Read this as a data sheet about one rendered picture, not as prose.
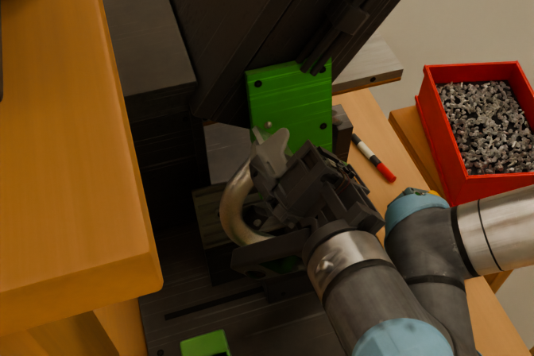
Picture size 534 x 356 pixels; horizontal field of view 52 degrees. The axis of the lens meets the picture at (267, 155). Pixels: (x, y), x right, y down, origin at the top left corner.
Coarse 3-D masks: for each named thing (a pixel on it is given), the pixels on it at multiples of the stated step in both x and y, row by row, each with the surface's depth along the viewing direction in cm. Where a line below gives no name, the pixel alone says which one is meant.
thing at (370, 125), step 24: (336, 96) 118; (360, 96) 118; (360, 120) 114; (384, 120) 114; (384, 144) 110; (360, 168) 106; (408, 168) 106; (384, 192) 102; (384, 216) 99; (480, 288) 91; (480, 312) 88; (504, 312) 88; (480, 336) 86; (504, 336) 86
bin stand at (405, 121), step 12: (408, 108) 130; (396, 120) 127; (408, 120) 127; (396, 132) 129; (408, 132) 125; (420, 132) 125; (408, 144) 124; (420, 144) 123; (420, 156) 121; (420, 168) 121; (432, 168) 118; (432, 180) 117; (492, 276) 142; (504, 276) 142; (492, 288) 147
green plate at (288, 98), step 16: (288, 64) 70; (256, 80) 69; (272, 80) 70; (288, 80) 71; (304, 80) 71; (320, 80) 72; (256, 96) 71; (272, 96) 71; (288, 96) 72; (304, 96) 73; (320, 96) 74; (256, 112) 72; (272, 112) 73; (288, 112) 73; (304, 112) 74; (320, 112) 75; (272, 128) 74; (288, 128) 75; (304, 128) 76; (320, 128) 77; (288, 144) 77; (320, 144) 78
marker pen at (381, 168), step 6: (354, 138) 109; (360, 144) 108; (366, 150) 107; (366, 156) 107; (372, 156) 106; (372, 162) 106; (378, 162) 105; (378, 168) 105; (384, 168) 104; (384, 174) 104; (390, 174) 103; (390, 180) 103
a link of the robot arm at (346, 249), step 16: (336, 240) 50; (352, 240) 49; (368, 240) 50; (320, 256) 50; (336, 256) 49; (352, 256) 48; (368, 256) 48; (384, 256) 49; (320, 272) 49; (336, 272) 47; (320, 288) 49
